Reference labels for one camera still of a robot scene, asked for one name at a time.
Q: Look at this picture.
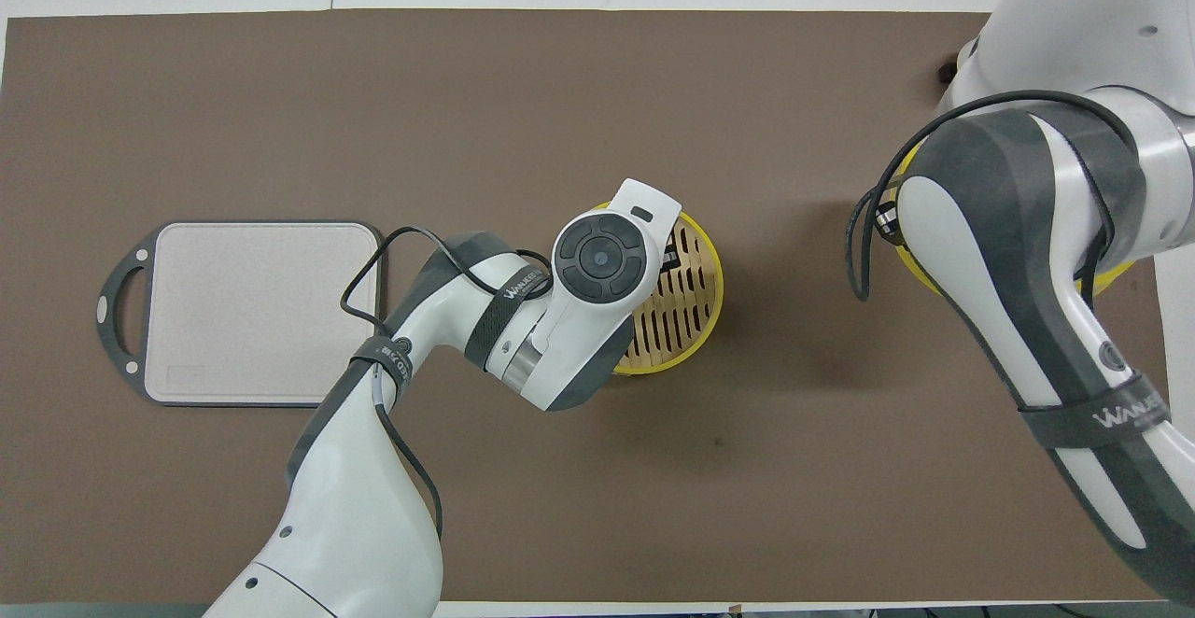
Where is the yellow steamer lid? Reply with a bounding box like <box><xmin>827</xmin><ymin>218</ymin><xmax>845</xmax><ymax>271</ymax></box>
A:
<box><xmin>892</xmin><ymin>137</ymin><xmax>1138</xmax><ymax>300</ymax></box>

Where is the yellow bamboo steamer base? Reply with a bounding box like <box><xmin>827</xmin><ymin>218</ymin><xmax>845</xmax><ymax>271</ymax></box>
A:
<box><xmin>597</xmin><ymin>200</ymin><xmax>725</xmax><ymax>377</ymax></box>

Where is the grey rimmed cutting board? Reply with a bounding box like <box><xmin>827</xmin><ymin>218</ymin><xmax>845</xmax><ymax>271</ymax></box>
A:
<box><xmin>96</xmin><ymin>219</ymin><xmax>386</xmax><ymax>409</ymax></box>

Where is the brown table mat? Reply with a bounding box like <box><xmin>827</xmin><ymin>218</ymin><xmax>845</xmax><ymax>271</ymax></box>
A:
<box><xmin>0</xmin><ymin>8</ymin><xmax>1163</xmax><ymax>605</ymax></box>

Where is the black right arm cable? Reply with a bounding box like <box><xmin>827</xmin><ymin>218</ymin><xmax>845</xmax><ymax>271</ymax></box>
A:
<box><xmin>845</xmin><ymin>89</ymin><xmax>1145</xmax><ymax>302</ymax></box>

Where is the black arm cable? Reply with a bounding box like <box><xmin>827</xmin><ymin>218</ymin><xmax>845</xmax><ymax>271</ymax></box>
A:
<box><xmin>338</xmin><ymin>224</ymin><xmax>556</xmax><ymax>540</ymax></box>
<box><xmin>845</xmin><ymin>89</ymin><xmax>1145</xmax><ymax>302</ymax></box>

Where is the black printed velcro strap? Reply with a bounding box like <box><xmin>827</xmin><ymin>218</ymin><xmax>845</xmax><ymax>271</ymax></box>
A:
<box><xmin>464</xmin><ymin>263</ymin><xmax>552</xmax><ymax>367</ymax></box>
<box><xmin>1018</xmin><ymin>371</ymin><xmax>1173</xmax><ymax>451</ymax></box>
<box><xmin>350</xmin><ymin>338</ymin><xmax>414</xmax><ymax>404</ymax></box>

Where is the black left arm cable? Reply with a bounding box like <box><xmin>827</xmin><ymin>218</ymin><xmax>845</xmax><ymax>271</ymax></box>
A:
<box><xmin>338</xmin><ymin>224</ymin><xmax>556</xmax><ymax>540</ymax></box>

